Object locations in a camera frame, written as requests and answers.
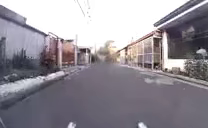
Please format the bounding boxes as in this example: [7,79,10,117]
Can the grey asphalt road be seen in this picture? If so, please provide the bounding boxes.
[0,62,208,128]

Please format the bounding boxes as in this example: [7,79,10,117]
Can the building with caged front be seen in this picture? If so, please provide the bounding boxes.
[117,29,164,71]

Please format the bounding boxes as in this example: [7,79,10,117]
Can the red brick building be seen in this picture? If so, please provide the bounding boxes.
[45,31,78,69]

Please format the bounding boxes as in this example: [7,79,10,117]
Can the robot's own part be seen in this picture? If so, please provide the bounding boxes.
[66,121,78,128]
[137,121,149,128]

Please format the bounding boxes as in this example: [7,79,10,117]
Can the grey concrete kerb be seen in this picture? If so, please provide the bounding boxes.
[0,65,90,108]

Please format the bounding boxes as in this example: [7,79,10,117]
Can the roadside weeds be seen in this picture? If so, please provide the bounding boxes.
[0,29,58,84]

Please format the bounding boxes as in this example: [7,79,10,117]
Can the white building with dark windows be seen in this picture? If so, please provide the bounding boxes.
[153,0,208,73]

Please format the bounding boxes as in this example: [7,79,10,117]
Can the green hedge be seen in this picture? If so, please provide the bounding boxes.
[183,58,208,84]

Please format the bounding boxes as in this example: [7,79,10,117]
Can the overhead wires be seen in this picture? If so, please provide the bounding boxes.
[73,0,94,24]

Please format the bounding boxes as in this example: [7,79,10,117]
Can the grey corrugated wall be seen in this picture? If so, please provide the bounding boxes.
[0,1,50,69]

